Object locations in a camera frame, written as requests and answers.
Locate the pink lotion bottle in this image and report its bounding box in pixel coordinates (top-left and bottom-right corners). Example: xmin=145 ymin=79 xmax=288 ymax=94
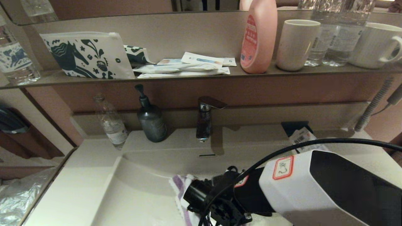
xmin=240 ymin=0 xmax=278 ymax=74

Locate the purple white striped towel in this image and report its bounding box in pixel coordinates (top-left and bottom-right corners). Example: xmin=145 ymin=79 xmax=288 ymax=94
xmin=170 ymin=174 xmax=220 ymax=226

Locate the white ceramic sink basin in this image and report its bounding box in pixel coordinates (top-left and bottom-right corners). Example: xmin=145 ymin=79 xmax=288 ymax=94
xmin=91 ymin=124 xmax=330 ymax=226

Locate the small clear plastic bottle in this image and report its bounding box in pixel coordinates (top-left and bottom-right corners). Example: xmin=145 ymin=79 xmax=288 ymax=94
xmin=93 ymin=94 xmax=129 ymax=150

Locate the grey handset with cord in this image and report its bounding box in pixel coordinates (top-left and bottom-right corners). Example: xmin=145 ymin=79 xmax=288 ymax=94
xmin=370 ymin=88 xmax=402 ymax=117

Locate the white handleless cup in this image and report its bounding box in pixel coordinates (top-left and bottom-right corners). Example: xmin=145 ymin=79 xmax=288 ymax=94
xmin=276 ymin=19 xmax=321 ymax=72

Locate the brown wooden side shelf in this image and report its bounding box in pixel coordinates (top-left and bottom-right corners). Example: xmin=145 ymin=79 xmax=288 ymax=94
xmin=0 ymin=108 xmax=65 ymax=160

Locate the clear water bottle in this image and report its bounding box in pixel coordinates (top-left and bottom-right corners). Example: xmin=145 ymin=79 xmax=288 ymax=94
xmin=298 ymin=0 xmax=335 ymax=67
xmin=322 ymin=0 xmax=377 ymax=67

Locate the water bottle blue label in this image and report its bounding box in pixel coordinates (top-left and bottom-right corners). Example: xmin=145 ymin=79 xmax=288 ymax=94
xmin=0 ymin=15 xmax=41 ymax=86

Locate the brown wall shelf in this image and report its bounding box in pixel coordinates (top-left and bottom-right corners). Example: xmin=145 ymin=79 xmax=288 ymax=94
xmin=0 ymin=61 xmax=402 ymax=91

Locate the black flat tray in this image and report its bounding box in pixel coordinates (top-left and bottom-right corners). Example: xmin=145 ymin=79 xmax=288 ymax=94
xmin=281 ymin=121 xmax=314 ymax=137

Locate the pale thin packet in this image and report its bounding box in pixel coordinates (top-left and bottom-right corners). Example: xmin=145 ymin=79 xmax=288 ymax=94
xmin=158 ymin=58 xmax=185 ymax=66

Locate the long flat white packet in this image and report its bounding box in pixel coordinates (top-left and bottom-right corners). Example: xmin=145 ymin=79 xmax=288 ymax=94
xmin=137 ymin=67 xmax=231 ymax=79

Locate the dark blue rounded object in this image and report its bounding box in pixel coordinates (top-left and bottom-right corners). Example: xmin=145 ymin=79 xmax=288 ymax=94
xmin=0 ymin=105 xmax=30 ymax=135

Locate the grey corrugated hose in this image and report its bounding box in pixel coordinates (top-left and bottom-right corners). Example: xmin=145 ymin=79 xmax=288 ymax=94
xmin=354 ymin=77 xmax=394 ymax=132

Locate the white pouch horse print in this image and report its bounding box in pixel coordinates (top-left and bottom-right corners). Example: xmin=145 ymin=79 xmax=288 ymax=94
xmin=39 ymin=31 xmax=135 ymax=79

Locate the white packet blue print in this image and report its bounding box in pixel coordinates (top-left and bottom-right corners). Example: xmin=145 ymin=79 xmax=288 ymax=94
xmin=181 ymin=52 xmax=225 ymax=69

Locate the crumpled clear plastic bag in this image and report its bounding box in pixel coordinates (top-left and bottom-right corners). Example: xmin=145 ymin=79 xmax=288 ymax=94
xmin=0 ymin=168 xmax=58 ymax=226

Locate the white mug with handle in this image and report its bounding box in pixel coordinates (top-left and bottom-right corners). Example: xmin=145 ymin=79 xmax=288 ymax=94
xmin=349 ymin=22 xmax=402 ymax=69

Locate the white toothbrush packet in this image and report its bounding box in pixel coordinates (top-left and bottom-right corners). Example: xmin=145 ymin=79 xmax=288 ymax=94
xmin=133 ymin=63 xmax=221 ymax=74

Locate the dark pump soap dispenser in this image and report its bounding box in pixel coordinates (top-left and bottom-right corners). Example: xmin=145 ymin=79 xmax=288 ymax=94
xmin=135 ymin=84 xmax=168 ymax=143

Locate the chrome sink faucet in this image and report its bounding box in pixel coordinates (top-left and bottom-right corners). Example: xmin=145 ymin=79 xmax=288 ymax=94
xmin=196 ymin=96 xmax=228 ymax=142

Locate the printed paper packet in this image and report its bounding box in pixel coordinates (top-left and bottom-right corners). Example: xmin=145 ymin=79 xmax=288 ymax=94
xmin=289 ymin=127 xmax=329 ymax=154

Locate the small folded printed pouch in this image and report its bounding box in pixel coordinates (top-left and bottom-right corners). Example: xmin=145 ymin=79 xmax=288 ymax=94
xmin=123 ymin=45 xmax=156 ymax=69

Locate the wall mirror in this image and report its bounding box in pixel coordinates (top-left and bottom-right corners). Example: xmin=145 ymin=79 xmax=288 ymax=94
xmin=0 ymin=0 xmax=402 ymax=27

